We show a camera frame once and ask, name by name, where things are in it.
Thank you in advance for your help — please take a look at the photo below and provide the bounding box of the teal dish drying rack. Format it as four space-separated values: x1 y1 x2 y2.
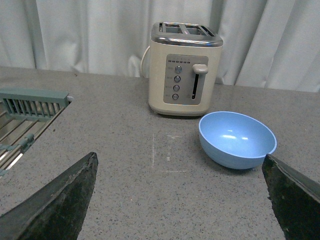
0 87 74 177

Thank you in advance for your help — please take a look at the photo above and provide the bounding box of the white curtain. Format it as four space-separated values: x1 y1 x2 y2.
0 0 320 92

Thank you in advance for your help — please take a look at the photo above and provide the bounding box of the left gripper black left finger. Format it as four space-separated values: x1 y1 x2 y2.
0 152 98 240

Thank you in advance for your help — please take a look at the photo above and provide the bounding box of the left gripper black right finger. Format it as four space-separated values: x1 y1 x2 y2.
262 154 320 240

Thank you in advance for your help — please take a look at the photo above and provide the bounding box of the white toaster power cord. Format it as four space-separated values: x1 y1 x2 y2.
140 46 151 78

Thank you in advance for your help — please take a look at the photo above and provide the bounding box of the blue bowl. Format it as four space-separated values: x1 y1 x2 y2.
198 111 278 170

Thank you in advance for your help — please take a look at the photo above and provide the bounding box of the cream two-slot toaster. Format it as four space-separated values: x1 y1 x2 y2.
148 21 223 117

